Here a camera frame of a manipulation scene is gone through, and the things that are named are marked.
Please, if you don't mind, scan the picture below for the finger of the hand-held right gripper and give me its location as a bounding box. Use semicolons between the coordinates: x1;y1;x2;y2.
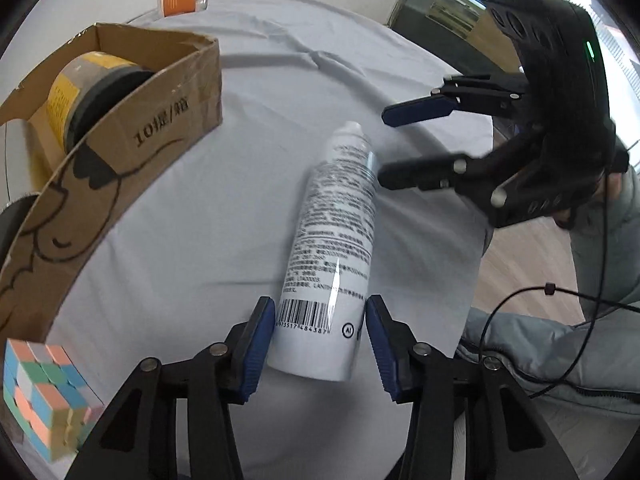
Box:
381;74;531;128
377;132;545;227

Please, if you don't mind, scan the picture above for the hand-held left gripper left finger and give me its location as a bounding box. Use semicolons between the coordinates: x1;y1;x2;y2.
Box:
64;296;277;480

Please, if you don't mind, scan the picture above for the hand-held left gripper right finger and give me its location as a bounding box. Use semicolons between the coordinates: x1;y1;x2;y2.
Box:
364;294;579;480

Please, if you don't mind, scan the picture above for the white spray bottle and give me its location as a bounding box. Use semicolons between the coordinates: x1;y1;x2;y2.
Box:
266;122;379;382

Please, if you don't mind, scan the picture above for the brown cardboard box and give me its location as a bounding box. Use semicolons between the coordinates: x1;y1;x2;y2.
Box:
0;22;223;344

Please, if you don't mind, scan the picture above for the person's right forearm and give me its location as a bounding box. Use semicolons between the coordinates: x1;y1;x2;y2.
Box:
569;162;640;326

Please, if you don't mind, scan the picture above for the grey tablecloth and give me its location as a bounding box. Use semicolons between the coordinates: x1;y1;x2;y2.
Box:
10;0;496;480

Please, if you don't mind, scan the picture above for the person's grey jacket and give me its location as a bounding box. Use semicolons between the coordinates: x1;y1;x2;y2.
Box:
454;305;640;480

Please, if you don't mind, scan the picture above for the pastel puzzle cube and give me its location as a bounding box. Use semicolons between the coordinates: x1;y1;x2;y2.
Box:
2;338;107;464

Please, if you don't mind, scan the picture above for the yellow label canister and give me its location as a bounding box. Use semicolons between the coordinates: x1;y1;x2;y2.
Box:
46;50;156;154

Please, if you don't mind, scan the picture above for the black cable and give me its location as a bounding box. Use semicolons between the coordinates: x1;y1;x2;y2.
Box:
479;172;640;401

